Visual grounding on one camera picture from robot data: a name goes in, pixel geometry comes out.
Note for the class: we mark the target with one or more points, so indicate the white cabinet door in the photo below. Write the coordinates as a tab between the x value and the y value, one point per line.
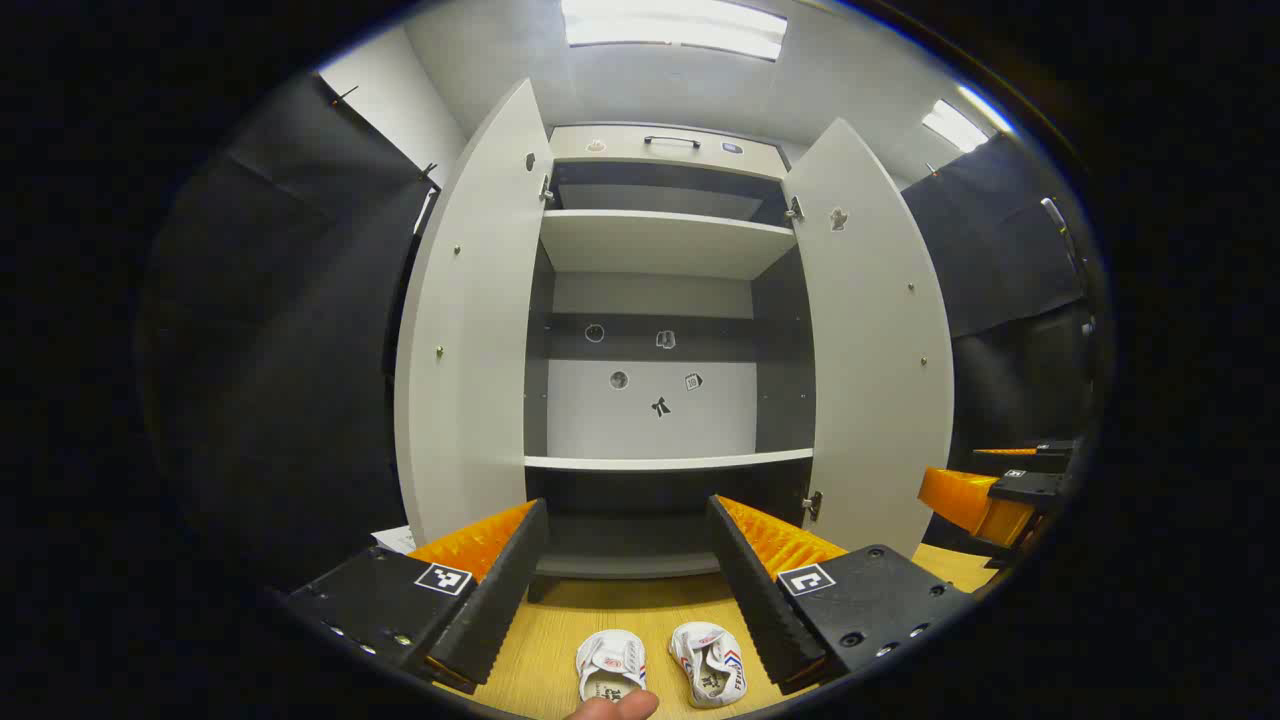
870	380
470	350

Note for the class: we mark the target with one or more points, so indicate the black backdrop cloth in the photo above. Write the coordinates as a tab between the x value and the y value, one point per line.
280	350
1000	270

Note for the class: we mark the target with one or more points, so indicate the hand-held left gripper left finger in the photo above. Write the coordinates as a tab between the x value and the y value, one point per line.
500	590

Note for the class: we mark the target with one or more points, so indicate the large ceiling light panel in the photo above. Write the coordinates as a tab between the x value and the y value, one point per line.
670	25

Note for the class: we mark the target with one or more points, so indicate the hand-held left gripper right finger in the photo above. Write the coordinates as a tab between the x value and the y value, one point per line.
760	590

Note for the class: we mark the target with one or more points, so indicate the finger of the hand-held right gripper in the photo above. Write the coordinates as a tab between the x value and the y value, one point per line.
1030	460
1030	488

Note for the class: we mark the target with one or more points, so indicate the white shoe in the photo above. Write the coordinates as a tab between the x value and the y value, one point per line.
605	660
705	665

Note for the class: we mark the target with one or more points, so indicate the stack of books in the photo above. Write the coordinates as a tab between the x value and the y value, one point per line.
395	540

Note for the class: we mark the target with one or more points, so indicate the small ceiling light panel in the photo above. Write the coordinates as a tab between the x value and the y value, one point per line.
955	125

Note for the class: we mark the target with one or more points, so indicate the white shoe cabinet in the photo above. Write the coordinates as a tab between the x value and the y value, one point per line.
650	420

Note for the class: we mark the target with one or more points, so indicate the grey metal pole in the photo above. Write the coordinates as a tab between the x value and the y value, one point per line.
1055	215

